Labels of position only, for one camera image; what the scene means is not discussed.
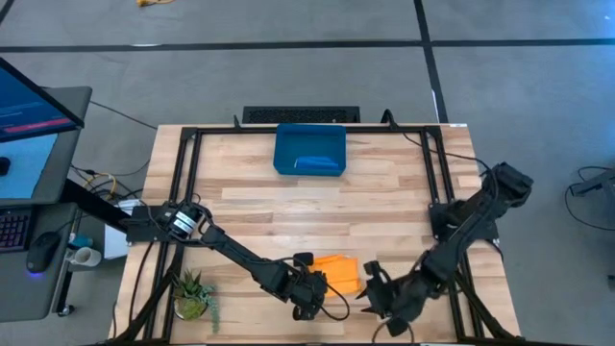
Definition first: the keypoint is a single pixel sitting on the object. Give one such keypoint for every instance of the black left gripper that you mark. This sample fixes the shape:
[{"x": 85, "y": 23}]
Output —
[{"x": 307, "y": 295}]

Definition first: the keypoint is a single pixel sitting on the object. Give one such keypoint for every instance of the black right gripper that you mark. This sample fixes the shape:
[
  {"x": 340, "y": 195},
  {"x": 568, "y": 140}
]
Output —
[{"x": 401, "y": 300}]

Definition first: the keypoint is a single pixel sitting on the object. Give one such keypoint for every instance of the orange microfiber towel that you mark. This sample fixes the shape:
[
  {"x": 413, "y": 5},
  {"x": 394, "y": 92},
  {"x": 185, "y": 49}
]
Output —
[{"x": 341, "y": 274}]

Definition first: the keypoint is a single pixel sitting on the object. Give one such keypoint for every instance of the blue microfiber towel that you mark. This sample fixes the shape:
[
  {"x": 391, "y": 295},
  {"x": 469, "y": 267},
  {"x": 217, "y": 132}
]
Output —
[{"x": 317, "y": 162}]

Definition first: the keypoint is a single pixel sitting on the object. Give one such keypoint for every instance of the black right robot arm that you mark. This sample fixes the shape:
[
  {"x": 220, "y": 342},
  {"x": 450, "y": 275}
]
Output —
[{"x": 471, "y": 226}]

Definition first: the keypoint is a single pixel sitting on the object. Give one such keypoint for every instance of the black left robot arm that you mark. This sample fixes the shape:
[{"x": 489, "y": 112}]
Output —
[{"x": 240, "y": 257}]

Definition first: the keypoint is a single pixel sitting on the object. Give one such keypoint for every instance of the blue plastic basket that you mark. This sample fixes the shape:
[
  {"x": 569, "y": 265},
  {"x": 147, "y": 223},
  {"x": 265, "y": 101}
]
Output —
[{"x": 288, "y": 144}]

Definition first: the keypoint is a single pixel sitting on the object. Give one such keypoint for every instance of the potted succulent plant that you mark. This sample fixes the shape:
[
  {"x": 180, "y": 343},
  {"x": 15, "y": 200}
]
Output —
[{"x": 192, "y": 298}]

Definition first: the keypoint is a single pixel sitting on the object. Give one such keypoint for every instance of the black perforated panel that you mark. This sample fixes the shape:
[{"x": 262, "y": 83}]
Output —
[{"x": 300, "y": 114}]

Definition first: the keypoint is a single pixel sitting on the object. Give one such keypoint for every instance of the white box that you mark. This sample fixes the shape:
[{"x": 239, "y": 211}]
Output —
[{"x": 115, "y": 245}]

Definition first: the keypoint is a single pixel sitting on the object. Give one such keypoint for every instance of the white mug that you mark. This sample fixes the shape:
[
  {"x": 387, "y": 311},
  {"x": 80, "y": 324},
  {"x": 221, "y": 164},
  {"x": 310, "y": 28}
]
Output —
[{"x": 86, "y": 256}]

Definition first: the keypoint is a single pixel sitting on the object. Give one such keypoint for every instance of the teal bottle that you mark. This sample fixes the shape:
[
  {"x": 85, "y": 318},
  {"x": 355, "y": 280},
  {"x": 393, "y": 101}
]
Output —
[{"x": 82, "y": 240}]

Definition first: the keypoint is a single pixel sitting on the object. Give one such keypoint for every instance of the black cart support bar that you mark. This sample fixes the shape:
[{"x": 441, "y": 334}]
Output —
[{"x": 91, "y": 202}]

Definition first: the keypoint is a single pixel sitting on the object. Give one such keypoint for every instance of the black computer mouse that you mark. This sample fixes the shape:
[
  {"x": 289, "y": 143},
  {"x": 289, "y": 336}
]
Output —
[{"x": 42, "y": 250}]

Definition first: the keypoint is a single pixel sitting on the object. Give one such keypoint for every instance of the grey workstation cart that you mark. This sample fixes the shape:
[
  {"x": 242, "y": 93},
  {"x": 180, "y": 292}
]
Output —
[{"x": 48, "y": 168}]

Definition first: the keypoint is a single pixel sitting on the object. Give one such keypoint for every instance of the black keyboard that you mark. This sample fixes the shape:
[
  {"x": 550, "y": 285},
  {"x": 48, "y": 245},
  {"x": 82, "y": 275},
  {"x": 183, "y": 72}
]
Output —
[{"x": 12, "y": 230}]

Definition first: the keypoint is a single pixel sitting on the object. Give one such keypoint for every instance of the computer monitor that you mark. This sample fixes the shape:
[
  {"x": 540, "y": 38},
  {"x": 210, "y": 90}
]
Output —
[{"x": 29, "y": 110}]

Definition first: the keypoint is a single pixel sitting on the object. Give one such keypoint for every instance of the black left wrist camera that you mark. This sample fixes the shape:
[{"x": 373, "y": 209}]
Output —
[{"x": 303, "y": 259}]

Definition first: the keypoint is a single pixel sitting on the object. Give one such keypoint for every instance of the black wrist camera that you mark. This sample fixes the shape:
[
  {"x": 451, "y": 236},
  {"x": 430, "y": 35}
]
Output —
[
  {"x": 303, "y": 259},
  {"x": 375, "y": 268}
]

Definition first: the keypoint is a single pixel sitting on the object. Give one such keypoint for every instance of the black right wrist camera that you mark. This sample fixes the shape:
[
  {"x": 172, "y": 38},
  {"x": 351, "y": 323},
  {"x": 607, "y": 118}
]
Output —
[{"x": 375, "y": 268}]

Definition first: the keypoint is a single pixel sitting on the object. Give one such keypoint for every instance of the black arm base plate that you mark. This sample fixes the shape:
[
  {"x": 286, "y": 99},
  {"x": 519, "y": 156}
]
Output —
[
  {"x": 487, "y": 233},
  {"x": 141, "y": 230}
]

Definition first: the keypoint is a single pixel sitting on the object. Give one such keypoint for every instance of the black aluminium table frame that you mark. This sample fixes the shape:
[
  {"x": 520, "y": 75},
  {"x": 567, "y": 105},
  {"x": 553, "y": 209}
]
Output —
[{"x": 370, "y": 129}]

